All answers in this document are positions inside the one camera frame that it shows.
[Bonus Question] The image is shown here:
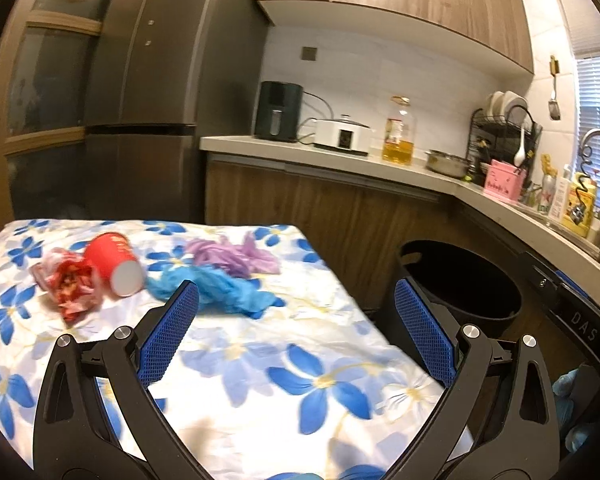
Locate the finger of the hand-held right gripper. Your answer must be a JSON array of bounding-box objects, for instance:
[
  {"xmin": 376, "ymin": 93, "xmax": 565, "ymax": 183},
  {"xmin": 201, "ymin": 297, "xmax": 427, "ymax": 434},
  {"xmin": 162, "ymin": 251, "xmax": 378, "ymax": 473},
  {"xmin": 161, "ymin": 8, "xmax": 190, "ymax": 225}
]
[
  {"xmin": 555, "ymin": 270, "xmax": 600, "ymax": 311},
  {"xmin": 522, "ymin": 252, "xmax": 564, "ymax": 306}
]

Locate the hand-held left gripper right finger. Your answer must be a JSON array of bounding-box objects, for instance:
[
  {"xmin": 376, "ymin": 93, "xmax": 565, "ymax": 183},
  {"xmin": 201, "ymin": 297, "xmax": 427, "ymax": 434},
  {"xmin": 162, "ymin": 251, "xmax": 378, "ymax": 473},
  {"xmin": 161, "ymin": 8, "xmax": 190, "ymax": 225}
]
[{"xmin": 380, "ymin": 276, "xmax": 561, "ymax": 480}]

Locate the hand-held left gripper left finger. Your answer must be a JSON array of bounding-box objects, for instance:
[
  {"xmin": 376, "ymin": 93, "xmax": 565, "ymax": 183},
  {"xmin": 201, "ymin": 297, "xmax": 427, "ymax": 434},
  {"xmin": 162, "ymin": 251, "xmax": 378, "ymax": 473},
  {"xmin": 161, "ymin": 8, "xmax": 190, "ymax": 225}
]
[{"xmin": 32, "ymin": 280, "xmax": 214, "ymax": 480}]

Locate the black trash bin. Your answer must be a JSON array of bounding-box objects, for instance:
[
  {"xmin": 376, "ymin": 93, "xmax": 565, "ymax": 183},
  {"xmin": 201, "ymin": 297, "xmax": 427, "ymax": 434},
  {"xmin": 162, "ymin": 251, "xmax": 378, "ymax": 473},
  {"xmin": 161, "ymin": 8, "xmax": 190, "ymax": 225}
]
[{"xmin": 375, "ymin": 239, "xmax": 523, "ymax": 361}]

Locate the blue disposable glove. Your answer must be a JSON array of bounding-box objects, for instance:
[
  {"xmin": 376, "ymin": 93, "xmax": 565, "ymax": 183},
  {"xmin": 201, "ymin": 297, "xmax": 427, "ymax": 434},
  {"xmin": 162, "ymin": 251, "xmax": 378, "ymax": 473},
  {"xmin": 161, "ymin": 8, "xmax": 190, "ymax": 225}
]
[{"xmin": 145, "ymin": 265, "xmax": 286, "ymax": 318}]

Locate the purple disposable glove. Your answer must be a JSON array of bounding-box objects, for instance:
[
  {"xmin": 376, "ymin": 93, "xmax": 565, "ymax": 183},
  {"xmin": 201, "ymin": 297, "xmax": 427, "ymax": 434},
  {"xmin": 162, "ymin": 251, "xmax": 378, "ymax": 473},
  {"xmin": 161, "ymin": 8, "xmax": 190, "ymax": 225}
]
[{"xmin": 185, "ymin": 234, "xmax": 281, "ymax": 278}]

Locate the red paper cup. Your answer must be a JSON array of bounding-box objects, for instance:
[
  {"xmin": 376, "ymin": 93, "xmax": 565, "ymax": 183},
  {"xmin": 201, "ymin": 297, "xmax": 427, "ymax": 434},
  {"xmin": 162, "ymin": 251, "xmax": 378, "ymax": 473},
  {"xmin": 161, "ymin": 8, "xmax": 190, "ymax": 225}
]
[{"xmin": 84, "ymin": 232, "xmax": 145, "ymax": 297}]

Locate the red printed plastic bag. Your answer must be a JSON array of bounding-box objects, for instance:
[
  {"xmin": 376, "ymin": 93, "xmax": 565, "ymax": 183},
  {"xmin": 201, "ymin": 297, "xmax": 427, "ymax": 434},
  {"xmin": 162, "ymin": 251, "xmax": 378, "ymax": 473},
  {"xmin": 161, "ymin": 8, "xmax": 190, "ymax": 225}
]
[{"xmin": 29, "ymin": 247, "xmax": 106, "ymax": 326}]

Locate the person's right hand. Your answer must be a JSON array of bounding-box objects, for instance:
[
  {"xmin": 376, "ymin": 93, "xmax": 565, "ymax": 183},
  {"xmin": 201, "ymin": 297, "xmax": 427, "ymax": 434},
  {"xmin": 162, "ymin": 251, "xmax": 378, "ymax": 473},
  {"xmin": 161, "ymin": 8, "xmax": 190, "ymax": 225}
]
[{"xmin": 551, "ymin": 367, "xmax": 595, "ymax": 455}]

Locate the yellow detergent bottle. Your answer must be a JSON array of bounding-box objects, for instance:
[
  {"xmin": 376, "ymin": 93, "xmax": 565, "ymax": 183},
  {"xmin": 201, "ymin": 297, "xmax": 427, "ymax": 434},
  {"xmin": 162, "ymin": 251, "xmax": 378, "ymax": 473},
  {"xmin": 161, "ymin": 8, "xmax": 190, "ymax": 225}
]
[{"xmin": 562, "ymin": 172, "xmax": 598, "ymax": 236}]

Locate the white plastic bottle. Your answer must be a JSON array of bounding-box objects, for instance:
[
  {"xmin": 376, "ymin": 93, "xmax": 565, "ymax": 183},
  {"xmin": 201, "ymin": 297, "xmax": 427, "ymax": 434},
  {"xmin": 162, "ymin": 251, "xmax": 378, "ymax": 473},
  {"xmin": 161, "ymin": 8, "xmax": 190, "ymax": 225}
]
[{"xmin": 547, "ymin": 165, "xmax": 573, "ymax": 221}]

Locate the pink utensil basket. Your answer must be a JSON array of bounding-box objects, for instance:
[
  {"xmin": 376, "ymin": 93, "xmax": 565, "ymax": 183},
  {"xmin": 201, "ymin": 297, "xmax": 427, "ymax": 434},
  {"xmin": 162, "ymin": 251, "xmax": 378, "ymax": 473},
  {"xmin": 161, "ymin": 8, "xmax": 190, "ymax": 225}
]
[{"xmin": 482, "ymin": 159, "xmax": 528, "ymax": 201}]

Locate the blue floral tablecloth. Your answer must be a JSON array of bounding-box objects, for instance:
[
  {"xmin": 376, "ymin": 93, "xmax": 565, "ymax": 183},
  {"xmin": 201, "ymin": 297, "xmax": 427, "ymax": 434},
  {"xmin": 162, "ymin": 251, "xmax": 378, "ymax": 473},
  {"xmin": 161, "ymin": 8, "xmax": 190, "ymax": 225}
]
[{"xmin": 0, "ymin": 217, "xmax": 476, "ymax": 480}]

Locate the white plastic spoon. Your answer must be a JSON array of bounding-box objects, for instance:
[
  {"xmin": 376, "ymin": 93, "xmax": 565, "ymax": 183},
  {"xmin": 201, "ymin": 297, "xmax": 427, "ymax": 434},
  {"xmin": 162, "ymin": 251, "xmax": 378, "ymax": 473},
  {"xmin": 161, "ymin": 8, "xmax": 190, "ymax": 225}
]
[{"xmin": 512, "ymin": 125, "xmax": 527, "ymax": 167}]

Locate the steel bowl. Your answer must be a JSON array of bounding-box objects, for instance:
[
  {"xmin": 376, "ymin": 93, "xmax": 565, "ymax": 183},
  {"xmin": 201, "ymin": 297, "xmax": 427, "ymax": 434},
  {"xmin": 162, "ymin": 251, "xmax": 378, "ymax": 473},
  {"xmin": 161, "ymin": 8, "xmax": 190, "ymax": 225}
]
[{"xmin": 425, "ymin": 149, "xmax": 473, "ymax": 178}]

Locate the chrome kitchen faucet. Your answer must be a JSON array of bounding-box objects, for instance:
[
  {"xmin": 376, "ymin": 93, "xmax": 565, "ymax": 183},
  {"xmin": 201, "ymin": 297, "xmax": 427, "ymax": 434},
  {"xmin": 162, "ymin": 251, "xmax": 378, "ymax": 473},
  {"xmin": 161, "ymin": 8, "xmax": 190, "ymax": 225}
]
[{"xmin": 577, "ymin": 129, "xmax": 600, "ymax": 261}]

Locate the hanging metal spatula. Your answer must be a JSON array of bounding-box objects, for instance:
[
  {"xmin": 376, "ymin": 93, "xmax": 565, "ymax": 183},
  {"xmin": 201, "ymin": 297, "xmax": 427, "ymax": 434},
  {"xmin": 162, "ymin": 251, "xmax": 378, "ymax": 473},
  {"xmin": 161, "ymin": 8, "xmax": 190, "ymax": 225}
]
[{"xmin": 547, "ymin": 55, "xmax": 562, "ymax": 121}]

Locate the kitchen counter with wooden cabinets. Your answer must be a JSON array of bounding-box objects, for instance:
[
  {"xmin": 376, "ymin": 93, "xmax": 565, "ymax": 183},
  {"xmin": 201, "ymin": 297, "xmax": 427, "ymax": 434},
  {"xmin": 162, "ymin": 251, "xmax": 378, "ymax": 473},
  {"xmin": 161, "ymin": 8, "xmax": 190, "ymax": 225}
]
[{"xmin": 200, "ymin": 135, "xmax": 600, "ymax": 341}]

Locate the cooking oil bottle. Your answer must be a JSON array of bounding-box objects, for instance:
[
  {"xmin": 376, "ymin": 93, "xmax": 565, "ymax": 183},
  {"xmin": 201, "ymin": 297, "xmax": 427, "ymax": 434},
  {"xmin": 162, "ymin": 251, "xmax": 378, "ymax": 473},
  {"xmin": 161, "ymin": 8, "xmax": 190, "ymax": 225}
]
[{"xmin": 382, "ymin": 96, "xmax": 417, "ymax": 166}]

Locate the window blind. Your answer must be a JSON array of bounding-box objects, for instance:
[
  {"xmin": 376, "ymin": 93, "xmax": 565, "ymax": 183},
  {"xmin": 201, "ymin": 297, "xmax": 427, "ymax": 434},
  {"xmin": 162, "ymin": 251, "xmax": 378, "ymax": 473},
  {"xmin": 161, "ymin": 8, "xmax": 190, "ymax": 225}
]
[{"xmin": 550, "ymin": 0, "xmax": 600, "ymax": 131}]

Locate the white electric cooker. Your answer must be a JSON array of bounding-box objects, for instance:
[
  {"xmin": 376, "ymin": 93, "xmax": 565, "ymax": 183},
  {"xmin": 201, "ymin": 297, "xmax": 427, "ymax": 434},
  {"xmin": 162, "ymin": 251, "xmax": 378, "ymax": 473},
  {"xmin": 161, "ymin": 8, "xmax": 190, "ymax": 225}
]
[{"xmin": 312, "ymin": 115, "xmax": 373, "ymax": 156}]

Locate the wooden framed glass door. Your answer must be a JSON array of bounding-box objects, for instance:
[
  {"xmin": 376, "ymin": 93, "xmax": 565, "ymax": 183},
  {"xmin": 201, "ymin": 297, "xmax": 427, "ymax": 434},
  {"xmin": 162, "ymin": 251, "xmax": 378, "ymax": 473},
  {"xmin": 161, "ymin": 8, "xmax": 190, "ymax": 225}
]
[{"xmin": 0, "ymin": 0, "xmax": 126, "ymax": 233}]

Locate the black air fryer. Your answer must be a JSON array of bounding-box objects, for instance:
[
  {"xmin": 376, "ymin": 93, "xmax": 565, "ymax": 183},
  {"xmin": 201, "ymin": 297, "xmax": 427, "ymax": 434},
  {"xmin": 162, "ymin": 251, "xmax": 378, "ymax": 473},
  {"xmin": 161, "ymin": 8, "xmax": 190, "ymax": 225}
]
[{"xmin": 253, "ymin": 81, "xmax": 304, "ymax": 142}]

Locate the grey steel refrigerator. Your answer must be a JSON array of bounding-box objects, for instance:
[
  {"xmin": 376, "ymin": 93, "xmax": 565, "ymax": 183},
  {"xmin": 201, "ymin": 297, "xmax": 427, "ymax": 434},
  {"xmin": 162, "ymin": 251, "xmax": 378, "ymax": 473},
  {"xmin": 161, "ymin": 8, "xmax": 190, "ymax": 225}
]
[{"xmin": 82, "ymin": 0, "xmax": 276, "ymax": 223}]

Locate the black wire dish rack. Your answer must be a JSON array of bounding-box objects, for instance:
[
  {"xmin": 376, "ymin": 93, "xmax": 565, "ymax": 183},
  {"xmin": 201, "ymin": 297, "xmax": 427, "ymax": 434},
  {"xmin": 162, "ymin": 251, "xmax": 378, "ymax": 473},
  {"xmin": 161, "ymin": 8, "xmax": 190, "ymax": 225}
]
[{"xmin": 467, "ymin": 91, "xmax": 543, "ymax": 181}]

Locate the wooden wall cabinet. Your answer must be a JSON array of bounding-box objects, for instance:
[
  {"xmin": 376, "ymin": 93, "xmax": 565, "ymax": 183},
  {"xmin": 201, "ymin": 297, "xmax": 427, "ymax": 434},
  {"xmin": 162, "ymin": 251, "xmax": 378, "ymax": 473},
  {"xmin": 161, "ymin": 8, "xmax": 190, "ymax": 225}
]
[{"xmin": 254, "ymin": 0, "xmax": 536, "ymax": 76}]

